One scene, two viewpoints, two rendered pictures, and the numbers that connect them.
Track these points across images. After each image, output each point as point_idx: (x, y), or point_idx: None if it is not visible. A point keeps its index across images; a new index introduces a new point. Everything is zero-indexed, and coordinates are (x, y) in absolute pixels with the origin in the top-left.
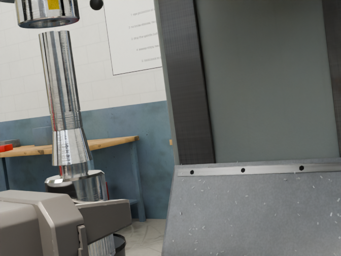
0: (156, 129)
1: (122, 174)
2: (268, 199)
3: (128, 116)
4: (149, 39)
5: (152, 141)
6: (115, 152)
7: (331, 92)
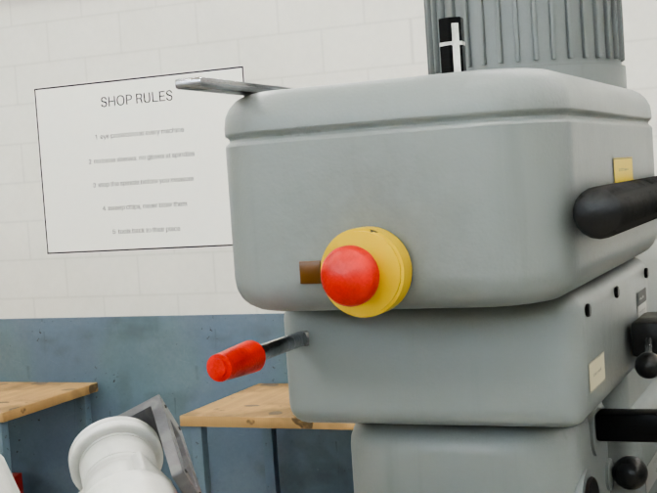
0: (135, 372)
1: (54, 457)
2: None
3: (75, 339)
4: (132, 192)
5: (125, 396)
6: (43, 411)
7: None
